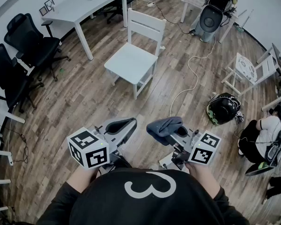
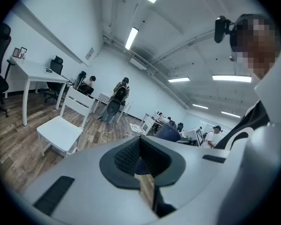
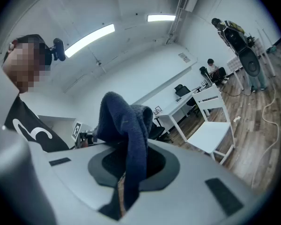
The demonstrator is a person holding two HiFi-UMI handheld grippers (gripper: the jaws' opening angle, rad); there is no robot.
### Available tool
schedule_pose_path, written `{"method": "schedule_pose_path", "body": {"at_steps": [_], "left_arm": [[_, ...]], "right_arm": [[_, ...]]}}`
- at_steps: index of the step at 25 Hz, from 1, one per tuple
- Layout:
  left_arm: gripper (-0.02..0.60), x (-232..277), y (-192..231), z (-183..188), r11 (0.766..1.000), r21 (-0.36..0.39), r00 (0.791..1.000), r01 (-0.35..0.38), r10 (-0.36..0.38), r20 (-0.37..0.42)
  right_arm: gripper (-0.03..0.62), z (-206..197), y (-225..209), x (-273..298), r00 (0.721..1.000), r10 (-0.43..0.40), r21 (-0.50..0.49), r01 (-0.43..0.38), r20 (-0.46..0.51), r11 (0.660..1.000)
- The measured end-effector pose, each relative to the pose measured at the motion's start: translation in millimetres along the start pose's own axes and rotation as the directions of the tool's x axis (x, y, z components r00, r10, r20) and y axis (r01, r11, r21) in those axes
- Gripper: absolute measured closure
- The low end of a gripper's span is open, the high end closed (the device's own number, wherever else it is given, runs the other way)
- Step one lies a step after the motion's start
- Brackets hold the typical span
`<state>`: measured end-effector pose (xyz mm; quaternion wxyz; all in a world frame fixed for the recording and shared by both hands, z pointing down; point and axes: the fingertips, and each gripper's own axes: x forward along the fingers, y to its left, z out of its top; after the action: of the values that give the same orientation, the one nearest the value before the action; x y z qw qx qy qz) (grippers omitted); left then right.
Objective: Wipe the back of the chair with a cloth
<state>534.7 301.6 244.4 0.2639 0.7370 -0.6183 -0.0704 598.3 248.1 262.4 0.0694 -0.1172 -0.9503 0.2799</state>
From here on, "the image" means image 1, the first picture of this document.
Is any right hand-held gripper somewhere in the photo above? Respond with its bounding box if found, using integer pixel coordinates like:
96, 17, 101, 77
166, 124, 222, 171

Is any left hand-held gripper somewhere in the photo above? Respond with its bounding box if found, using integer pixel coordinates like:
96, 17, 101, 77
67, 117, 138, 173

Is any blue-grey wiping cloth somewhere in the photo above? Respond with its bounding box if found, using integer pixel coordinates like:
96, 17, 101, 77
146, 116, 184, 146

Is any white wooden chair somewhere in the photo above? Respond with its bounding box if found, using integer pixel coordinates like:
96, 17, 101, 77
104, 7, 167, 100

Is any person's left forearm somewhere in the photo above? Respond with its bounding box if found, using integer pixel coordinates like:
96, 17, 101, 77
67, 165, 104, 194

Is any person's right forearm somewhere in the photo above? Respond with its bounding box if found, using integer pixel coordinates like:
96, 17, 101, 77
186, 162, 221, 196

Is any white folding chair patterned cushion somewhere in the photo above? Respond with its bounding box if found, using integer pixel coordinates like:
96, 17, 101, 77
221, 52, 278, 97

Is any black mesh office chair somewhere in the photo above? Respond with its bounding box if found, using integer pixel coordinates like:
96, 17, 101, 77
0, 43, 44, 114
100, 0, 136, 24
4, 13, 71, 82

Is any white power adapter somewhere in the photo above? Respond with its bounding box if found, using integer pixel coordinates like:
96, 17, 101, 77
159, 155, 176, 170

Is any person's black shirt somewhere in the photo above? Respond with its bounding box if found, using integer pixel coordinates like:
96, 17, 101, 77
36, 167, 251, 225

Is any white side table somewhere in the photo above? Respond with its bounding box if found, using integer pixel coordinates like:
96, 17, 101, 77
0, 99, 26, 166

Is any white curved desk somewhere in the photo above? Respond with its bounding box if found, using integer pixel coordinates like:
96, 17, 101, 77
41, 0, 128, 61

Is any white floor cable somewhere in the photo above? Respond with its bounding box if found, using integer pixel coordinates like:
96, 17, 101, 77
170, 35, 216, 117

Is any black floor cable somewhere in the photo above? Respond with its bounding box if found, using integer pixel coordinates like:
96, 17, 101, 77
154, 2, 192, 35

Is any deer picture frame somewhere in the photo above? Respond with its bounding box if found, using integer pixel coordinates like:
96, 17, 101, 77
44, 0, 56, 12

